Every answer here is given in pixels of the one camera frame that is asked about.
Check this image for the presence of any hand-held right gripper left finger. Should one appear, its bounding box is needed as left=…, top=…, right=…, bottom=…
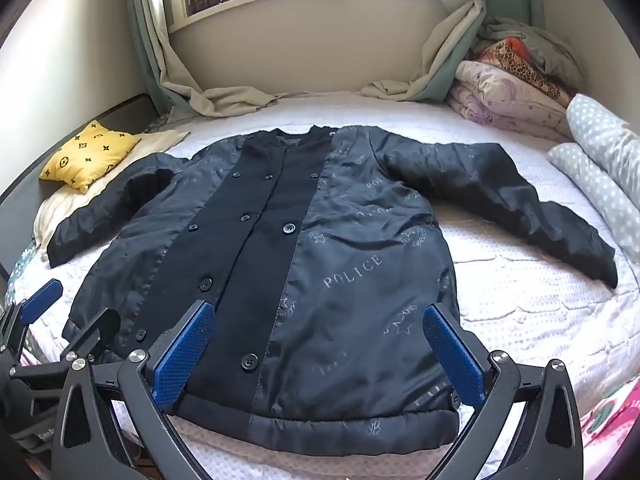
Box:
left=52, top=300, right=216, bottom=480

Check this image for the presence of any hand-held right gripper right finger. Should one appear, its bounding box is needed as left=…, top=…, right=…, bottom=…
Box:
left=424, top=304, right=583, bottom=480

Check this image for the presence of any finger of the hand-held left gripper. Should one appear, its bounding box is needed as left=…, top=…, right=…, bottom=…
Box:
left=60, top=307, right=122, bottom=363
left=0, top=279, right=64, bottom=366

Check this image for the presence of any black printed jacket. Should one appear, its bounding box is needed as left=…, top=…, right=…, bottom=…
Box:
left=47, top=125, right=618, bottom=448

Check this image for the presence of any blue polka dot cloth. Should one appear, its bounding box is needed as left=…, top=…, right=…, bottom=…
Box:
left=7, top=252, right=40, bottom=293

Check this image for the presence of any white quilted bedspread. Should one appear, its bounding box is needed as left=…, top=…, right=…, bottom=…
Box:
left=5, top=90, right=640, bottom=480

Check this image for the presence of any cream pillow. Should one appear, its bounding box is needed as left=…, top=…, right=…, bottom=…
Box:
left=32, top=130, right=191, bottom=261

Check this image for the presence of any yellow patterned pillow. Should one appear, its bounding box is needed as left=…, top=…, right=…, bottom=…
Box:
left=40, top=120, right=143, bottom=193

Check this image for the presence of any dark bed headboard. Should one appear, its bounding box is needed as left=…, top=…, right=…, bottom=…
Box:
left=0, top=92, right=161, bottom=206

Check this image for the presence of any pink floral sheet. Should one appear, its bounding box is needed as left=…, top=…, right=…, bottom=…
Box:
left=580, top=380, right=640, bottom=480

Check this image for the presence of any grey polka dot pillow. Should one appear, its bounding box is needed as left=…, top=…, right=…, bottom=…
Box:
left=547, top=142, right=640, bottom=261
left=565, top=92, right=640, bottom=206

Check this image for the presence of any cream and green curtain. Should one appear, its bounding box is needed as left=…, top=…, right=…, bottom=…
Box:
left=360, top=0, right=546, bottom=103
left=125, top=0, right=308, bottom=118

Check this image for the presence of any red patterned folded blanket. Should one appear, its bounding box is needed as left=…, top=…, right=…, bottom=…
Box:
left=472, top=37, right=571, bottom=101

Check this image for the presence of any grey folded blanket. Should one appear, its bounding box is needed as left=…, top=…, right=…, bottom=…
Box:
left=477, top=17, right=583, bottom=88

